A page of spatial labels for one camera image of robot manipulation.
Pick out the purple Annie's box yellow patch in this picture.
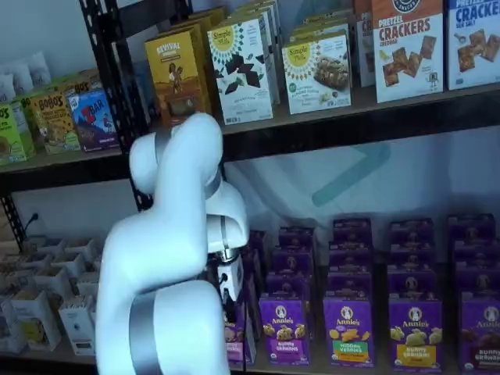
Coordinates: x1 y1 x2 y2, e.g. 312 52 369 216
388 299 445 370

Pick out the green Bobo's box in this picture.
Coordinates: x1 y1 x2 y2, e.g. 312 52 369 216
10 93 34 134
0 102 36 167

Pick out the white printed carton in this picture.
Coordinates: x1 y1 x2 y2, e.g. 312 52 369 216
0 269 38 302
73 271 99 302
10 289 63 352
58 295 98 357
0 298 29 355

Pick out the purple Annie's box violet patch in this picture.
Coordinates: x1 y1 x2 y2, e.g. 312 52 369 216
258 298 313 366

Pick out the purple Annie's box green patch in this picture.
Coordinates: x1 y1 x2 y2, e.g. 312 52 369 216
323 298 376 368

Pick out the black metal shelf rack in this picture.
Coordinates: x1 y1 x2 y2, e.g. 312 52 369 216
97 0 500 375
0 0 136 255

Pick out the white backdrop sheet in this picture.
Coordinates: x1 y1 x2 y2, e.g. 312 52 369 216
224 124 500 255

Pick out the yellow Bobo's box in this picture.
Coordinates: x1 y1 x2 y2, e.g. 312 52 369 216
30 93 81 155
62 70 103 97

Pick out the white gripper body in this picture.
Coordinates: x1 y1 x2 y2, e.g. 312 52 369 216
216 259 246 304

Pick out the Simple Mills chocolate thins box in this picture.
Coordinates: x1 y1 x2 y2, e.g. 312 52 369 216
206 18 274 125
228 0 281 106

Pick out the orange pretzel crackers box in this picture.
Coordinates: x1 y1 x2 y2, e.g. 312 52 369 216
353 0 377 89
370 0 445 105

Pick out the purple Annie's snack box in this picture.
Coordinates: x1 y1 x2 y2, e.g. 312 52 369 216
244 249 263 282
278 227 315 253
447 213 496 243
332 218 372 247
455 269 500 300
327 271 373 302
248 230 267 257
272 249 313 277
388 245 435 277
389 219 434 249
387 273 438 302
329 244 372 274
241 273 259 309
266 273 312 302
452 240 500 273

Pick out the blue sea salt crackers box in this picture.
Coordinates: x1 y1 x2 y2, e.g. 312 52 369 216
447 0 500 91

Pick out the black power plug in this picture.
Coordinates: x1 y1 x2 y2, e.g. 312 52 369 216
23 210 41 231

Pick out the purple Annie's box brown patch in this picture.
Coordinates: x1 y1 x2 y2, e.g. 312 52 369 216
459 296 500 374

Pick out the blue Zbar box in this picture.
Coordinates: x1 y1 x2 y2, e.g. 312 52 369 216
66 90 120 153

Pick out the Simple Mills snack bar box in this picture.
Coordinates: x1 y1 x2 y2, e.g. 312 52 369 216
287 11 352 40
281 34 352 116

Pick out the white pouch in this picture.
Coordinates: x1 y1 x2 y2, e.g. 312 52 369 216
13 62 34 95
29 52 52 89
0 72 16 102

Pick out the yellow orange Revival box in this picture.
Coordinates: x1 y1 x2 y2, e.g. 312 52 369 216
177 5 227 118
144 30 212 128

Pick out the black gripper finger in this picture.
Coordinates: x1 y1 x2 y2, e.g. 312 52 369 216
223 295 240 327

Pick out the teal tape chevron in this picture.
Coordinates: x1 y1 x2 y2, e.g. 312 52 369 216
312 142 391 208

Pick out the purple Annie's box pink patch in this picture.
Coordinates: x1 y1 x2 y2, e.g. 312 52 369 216
224 300 258 365

